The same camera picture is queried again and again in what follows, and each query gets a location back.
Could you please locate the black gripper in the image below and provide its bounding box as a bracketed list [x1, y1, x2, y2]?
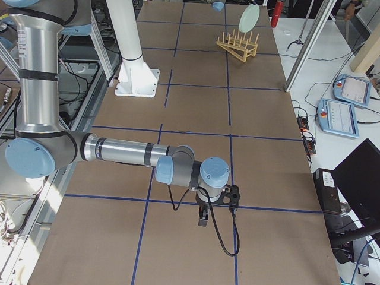
[195, 195, 221, 227]

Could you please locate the light green plate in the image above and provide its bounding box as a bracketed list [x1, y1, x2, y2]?
[239, 4, 260, 33]

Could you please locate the black computer box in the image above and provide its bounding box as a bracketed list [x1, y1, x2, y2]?
[313, 168, 352, 216]

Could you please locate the black monitor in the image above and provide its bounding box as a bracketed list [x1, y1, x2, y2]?
[330, 138, 379, 246]

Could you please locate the near blue teach pendant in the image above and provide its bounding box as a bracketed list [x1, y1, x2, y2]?
[317, 99, 359, 138]

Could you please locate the blue teach pendant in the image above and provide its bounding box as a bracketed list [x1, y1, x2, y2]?
[333, 74, 371, 107]
[317, 99, 359, 138]

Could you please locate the wooden dish rack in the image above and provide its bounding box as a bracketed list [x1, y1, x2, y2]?
[216, 29, 259, 62]

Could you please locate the far blue teach pendant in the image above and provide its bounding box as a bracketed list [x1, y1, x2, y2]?
[333, 74, 371, 107]

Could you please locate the metal grabber tool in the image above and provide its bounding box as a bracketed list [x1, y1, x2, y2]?
[286, 0, 315, 53]

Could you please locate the red cylinder tube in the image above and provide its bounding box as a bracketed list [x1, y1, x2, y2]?
[271, 0, 284, 28]

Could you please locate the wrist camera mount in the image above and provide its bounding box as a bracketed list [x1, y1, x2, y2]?
[218, 185, 241, 208]

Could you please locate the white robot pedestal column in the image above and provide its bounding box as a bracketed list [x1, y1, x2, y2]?
[106, 0, 160, 98]

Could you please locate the aluminium frame post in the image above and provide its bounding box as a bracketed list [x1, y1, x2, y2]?
[284, 0, 337, 92]

